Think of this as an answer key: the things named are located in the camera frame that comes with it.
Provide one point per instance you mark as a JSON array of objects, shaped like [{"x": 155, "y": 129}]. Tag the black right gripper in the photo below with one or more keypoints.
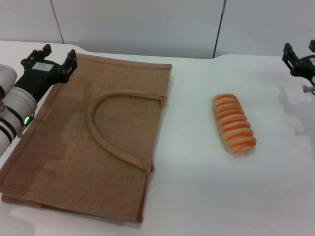
[{"x": 306, "y": 66}]

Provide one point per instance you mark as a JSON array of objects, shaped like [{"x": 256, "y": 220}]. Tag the brown woven handbag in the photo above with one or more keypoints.
[{"x": 81, "y": 147}]

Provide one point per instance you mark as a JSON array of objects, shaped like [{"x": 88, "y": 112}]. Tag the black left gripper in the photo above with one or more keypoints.
[{"x": 40, "y": 75}]

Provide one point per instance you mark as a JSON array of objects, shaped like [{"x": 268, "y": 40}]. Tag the orange striped bread loaf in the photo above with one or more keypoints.
[{"x": 233, "y": 123}]

